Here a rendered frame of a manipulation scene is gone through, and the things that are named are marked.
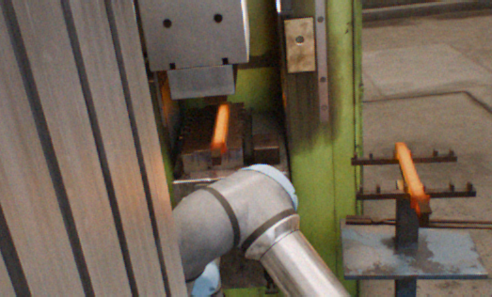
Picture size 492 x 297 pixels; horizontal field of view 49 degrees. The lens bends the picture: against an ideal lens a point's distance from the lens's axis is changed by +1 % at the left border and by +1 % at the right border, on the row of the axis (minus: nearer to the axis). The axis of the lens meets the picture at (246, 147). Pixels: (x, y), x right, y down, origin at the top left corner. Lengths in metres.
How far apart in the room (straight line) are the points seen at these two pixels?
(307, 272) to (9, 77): 0.68
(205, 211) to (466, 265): 1.01
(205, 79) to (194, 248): 0.87
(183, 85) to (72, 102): 1.36
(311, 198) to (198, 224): 1.17
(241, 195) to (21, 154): 0.65
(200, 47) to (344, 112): 0.56
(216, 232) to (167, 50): 0.88
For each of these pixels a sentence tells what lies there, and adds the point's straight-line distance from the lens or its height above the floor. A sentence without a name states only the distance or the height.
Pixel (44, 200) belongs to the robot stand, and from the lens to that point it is 0.28.
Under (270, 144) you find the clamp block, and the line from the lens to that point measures 1.74.
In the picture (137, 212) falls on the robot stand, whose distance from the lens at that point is 0.37.
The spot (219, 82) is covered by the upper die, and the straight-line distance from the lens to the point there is 1.64.
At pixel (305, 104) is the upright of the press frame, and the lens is 1.82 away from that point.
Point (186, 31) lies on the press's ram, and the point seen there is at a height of 1.38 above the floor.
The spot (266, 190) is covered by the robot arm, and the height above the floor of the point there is 1.26.
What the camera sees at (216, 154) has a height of 1.01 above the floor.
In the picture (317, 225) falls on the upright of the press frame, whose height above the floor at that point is 0.57.
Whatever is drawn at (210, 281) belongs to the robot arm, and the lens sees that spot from 1.16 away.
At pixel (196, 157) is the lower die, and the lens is 1.75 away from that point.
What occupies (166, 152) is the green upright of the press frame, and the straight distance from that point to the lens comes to 1.91.
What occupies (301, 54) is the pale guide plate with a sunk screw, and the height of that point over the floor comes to 1.24.
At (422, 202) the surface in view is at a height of 0.97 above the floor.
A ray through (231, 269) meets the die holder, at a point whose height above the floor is 0.55.
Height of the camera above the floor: 1.71
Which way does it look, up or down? 25 degrees down
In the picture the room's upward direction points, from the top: 6 degrees counter-clockwise
